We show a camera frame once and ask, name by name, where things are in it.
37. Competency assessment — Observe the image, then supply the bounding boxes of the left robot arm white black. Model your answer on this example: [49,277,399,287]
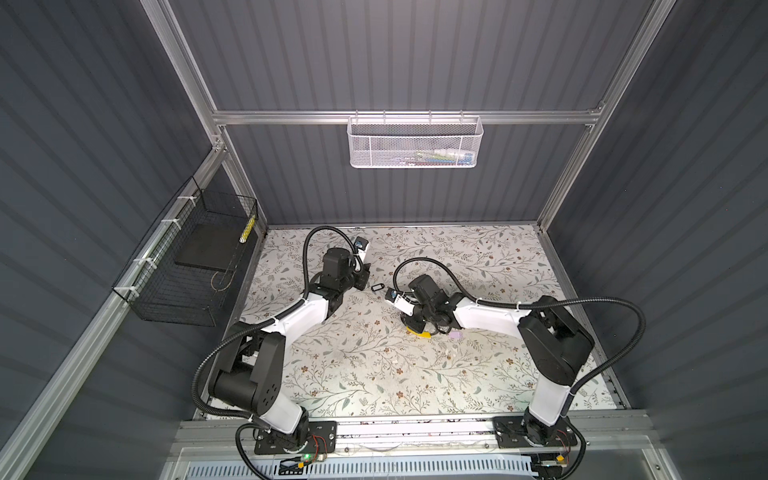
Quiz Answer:
[198,242,370,438]

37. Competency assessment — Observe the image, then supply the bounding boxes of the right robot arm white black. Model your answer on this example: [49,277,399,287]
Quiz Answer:
[386,274,595,446]

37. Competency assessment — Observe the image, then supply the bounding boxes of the yellow marker in basket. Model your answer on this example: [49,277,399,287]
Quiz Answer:
[239,215,256,244]

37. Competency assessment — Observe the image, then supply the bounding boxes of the items inside white basket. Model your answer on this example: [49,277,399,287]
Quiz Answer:
[392,148,476,168]

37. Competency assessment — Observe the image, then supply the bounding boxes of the black pad in basket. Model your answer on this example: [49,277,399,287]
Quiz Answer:
[174,224,244,272]

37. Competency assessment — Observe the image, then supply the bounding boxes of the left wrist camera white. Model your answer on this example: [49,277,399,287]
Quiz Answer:
[352,236,370,264]

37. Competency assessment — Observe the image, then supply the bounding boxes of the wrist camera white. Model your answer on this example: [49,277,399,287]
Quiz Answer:
[352,236,370,264]
[384,287,416,316]

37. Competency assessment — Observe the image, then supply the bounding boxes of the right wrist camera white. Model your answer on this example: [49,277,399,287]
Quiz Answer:
[384,287,416,316]

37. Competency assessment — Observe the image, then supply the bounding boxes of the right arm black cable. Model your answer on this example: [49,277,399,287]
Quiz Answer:
[392,256,648,415]

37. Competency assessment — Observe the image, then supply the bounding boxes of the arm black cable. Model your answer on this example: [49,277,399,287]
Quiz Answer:
[392,256,648,415]
[190,225,361,420]

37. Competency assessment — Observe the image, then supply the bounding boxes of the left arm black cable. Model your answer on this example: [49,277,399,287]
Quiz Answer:
[190,225,361,420]

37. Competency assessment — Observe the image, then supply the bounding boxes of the white wire mesh basket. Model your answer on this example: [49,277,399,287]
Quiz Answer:
[346,120,484,169]

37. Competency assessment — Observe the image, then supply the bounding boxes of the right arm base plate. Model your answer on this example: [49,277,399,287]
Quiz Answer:
[491,415,579,451]

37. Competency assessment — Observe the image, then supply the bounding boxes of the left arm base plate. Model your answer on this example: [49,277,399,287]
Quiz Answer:
[254,421,338,455]

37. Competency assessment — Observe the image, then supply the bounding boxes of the black wire basket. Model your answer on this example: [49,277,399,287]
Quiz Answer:
[113,181,259,327]

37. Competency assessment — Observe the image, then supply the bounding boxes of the aluminium frame crossbar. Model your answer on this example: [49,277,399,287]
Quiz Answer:
[212,110,601,126]

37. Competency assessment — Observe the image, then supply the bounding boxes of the aluminium mounting rail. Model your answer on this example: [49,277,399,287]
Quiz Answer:
[170,410,660,456]

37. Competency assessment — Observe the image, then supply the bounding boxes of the white slotted cable duct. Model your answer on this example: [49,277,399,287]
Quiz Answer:
[179,457,541,480]

